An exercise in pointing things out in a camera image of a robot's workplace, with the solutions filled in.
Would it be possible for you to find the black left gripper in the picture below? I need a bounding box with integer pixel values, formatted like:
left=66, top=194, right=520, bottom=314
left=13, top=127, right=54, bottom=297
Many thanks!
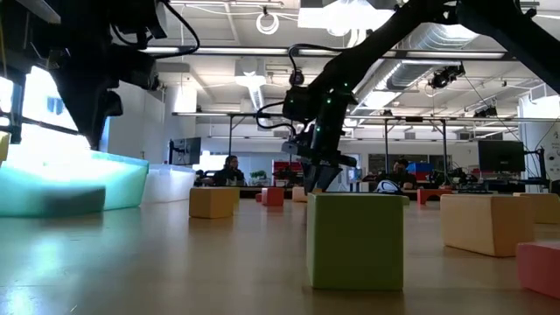
left=52, top=43, right=159, bottom=150

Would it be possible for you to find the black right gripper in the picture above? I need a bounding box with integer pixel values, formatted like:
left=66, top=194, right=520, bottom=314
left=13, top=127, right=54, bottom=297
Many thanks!
left=301, top=104, right=358, bottom=194

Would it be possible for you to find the red wooden cube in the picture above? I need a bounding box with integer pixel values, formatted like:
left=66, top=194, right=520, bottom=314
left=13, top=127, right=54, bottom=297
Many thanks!
left=261, top=186, right=286, bottom=207

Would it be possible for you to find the green wooden cube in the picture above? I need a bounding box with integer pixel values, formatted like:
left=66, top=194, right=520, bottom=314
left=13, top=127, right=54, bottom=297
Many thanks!
left=305, top=192, right=411, bottom=292

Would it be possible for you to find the orange wooden cube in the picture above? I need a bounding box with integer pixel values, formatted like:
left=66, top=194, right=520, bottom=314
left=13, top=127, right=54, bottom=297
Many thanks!
left=188, top=186, right=237, bottom=220
left=439, top=193, right=536, bottom=258
left=512, top=192, right=560, bottom=226

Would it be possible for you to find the red panel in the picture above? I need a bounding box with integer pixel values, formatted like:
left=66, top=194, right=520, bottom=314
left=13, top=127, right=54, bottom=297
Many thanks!
left=271, top=160, right=304, bottom=174

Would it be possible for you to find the white and black ball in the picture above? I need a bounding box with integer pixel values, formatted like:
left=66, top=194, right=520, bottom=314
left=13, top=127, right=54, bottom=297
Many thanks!
left=374, top=178, right=402, bottom=195

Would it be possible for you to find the teal plastic bin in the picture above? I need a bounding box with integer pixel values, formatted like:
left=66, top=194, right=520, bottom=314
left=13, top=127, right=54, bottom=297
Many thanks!
left=0, top=150, right=150, bottom=219

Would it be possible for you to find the person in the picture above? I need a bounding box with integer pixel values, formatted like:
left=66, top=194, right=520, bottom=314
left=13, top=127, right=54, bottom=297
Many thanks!
left=213, top=153, right=248, bottom=188
left=379, top=157, right=417, bottom=190

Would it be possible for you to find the yellow plastic bin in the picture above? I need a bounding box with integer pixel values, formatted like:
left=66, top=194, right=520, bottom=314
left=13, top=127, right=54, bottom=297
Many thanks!
left=0, top=132, right=11, bottom=166

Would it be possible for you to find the black computer monitor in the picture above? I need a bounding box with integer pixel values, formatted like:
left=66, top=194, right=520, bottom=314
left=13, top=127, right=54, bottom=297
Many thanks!
left=168, top=136, right=203, bottom=166
left=477, top=139, right=526, bottom=174

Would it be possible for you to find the clear plastic bin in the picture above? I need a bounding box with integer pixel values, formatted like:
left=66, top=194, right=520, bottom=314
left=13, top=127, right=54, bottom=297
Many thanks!
left=140, top=163, right=197, bottom=204

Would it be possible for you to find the black ceiling spotlight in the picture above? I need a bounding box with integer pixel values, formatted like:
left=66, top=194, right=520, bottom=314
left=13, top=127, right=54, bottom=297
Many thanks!
left=288, top=68, right=306, bottom=88

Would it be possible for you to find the black bar with strip lights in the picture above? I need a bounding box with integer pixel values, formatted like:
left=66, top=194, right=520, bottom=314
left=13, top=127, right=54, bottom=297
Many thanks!
left=139, top=45, right=508, bottom=60

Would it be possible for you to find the white ceiling light panel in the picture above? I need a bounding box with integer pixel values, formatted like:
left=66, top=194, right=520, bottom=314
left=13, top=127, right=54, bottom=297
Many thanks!
left=297, top=0, right=395, bottom=37

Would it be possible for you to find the blue black monitor stand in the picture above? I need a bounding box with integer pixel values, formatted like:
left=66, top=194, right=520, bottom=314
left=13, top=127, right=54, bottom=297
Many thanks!
left=522, top=147, right=549, bottom=187

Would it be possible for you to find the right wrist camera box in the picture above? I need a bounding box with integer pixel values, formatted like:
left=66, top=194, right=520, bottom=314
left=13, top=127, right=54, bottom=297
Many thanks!
left=281, top=139, right=304, bottom=155

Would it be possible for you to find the black window frame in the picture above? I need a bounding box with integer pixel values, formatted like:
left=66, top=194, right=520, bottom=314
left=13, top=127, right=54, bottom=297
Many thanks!
left=0, top=73, right=88, bottom=152

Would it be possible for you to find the black metal station frame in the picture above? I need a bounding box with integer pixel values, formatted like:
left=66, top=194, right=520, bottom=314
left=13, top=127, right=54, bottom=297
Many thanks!
left=227, top=112, right=295, bottom=170
left=383, top=115, right=451, bottom=176

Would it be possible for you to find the silver spiral ventilation duct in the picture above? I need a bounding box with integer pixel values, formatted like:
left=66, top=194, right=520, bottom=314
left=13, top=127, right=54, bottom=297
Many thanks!
left=384, top=24, right=480, bottom=91

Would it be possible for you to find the white coiled cable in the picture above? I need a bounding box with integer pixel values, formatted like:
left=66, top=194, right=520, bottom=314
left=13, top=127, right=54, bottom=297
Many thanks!
left=255, top=10, right=281, bottom=36

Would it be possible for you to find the black ceiling camera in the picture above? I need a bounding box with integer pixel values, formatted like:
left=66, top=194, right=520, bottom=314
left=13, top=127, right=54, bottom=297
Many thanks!
left=427, top=63, right=467, bottom=91
left=473, top=104, right=499, bottom=119

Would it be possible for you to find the white wall poster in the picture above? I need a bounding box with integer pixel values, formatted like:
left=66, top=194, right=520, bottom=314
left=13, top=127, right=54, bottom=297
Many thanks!
left=544, top=130, right=560, bottom=176

